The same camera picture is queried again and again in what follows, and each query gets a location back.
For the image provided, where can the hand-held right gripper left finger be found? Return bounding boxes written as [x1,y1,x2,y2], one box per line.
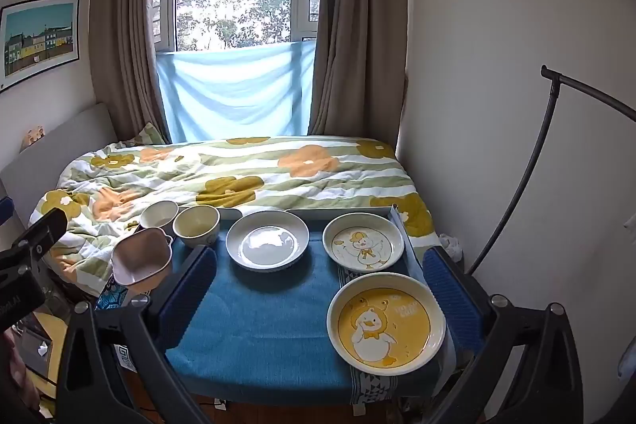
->
[58,244,219,424]

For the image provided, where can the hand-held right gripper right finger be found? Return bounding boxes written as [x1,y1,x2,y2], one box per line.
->
[422,245,584,424]

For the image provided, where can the pink square bowl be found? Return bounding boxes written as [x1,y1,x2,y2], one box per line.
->
[111,227,175,292]

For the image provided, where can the yellow duck print plate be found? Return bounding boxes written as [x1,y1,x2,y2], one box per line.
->
[326,272,448,376]

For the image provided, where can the plain white plate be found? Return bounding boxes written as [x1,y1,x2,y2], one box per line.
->
[225,209,310,272]

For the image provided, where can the white duck print plate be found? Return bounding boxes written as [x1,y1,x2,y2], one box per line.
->
[322,213,405,274]

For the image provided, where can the yellow wooden stool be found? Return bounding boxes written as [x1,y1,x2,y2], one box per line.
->
[20,311,70,402]

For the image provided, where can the white crumpled cloth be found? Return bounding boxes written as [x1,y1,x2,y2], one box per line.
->
[437,232,464,262]

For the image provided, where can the cream round bowl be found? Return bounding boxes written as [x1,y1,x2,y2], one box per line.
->
[172,205,221,249]

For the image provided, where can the grey padded headboard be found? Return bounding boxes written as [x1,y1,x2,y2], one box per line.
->
[0,102,119,236]

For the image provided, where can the small plush toy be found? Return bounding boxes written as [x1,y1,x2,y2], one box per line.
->
[21,126,47,153]

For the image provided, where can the small white bowl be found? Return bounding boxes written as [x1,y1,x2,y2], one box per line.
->
[139,200,180,231]

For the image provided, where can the blue white patterned cloth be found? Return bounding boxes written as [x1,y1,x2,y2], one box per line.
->
[94,277,131,312]

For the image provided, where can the blue tablecloth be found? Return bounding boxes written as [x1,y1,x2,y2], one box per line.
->
[163,215,450,406]

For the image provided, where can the floral striped blanket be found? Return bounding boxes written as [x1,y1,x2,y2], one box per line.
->
[29,136,434,298]

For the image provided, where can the green patterned pillow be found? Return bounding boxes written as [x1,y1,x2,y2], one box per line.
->
[119,122,167,147]

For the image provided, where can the black curved lamp stand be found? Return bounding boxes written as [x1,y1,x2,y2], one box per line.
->
[466,65,636,276]

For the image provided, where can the light blue window cloth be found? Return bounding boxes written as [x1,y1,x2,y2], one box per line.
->
[156,39,317,144]

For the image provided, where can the brown curtain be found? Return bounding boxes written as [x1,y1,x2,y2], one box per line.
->
[308,0,409,150]
[88,0,173,145]

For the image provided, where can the framed wall poster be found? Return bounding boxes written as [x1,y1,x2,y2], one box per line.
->
[0,0,81,94]

